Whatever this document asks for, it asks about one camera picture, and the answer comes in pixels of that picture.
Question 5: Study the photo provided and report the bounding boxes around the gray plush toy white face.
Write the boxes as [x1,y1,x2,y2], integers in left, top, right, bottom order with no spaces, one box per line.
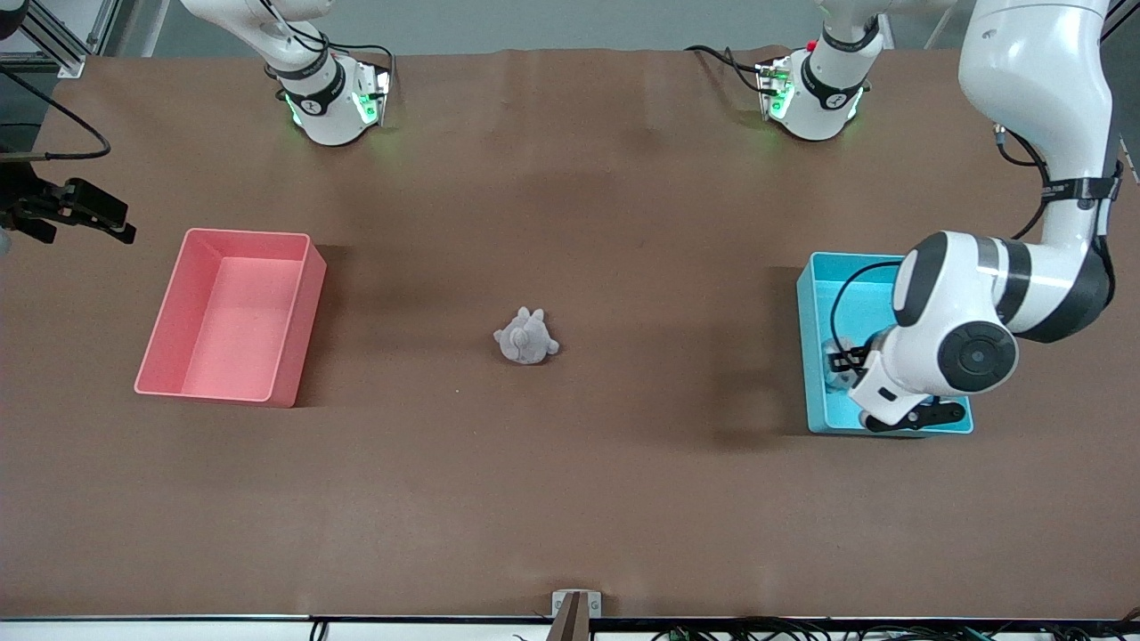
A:
[821,337,863,394]

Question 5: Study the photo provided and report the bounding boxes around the black arm base cable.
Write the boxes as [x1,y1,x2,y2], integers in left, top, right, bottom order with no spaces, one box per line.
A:
[331,41,395,85]
[684,45,767,93]

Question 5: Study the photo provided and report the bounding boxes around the silver metal bracket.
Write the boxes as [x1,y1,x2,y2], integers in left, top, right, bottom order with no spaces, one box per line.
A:
[551,589,603,618]

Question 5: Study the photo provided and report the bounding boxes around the aluminium frame profile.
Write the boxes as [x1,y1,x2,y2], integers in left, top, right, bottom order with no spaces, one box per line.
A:
[18,0,121,79]

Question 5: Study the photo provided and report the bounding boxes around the black left arm base cable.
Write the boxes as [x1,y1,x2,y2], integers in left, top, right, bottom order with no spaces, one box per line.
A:
[684,45,767,93]

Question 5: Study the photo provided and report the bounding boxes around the black right arm base cable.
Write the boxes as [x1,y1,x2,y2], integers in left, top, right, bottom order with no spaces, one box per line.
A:
[331,41,395,85]

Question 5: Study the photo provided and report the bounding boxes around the plain gray plush toy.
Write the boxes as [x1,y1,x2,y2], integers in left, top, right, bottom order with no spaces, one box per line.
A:
[493,306,561,365]

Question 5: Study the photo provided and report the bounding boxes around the brown table cover sheet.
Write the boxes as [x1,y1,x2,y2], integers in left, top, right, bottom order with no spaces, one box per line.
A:
[0,45,1140,620]

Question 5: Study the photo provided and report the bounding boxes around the pink plastic box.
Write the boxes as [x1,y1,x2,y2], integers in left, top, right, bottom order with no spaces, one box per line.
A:
[134,228,328,409]

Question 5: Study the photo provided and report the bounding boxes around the blue plastic box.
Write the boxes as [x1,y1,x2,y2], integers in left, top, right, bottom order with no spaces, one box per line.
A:
[795,251,974,437]

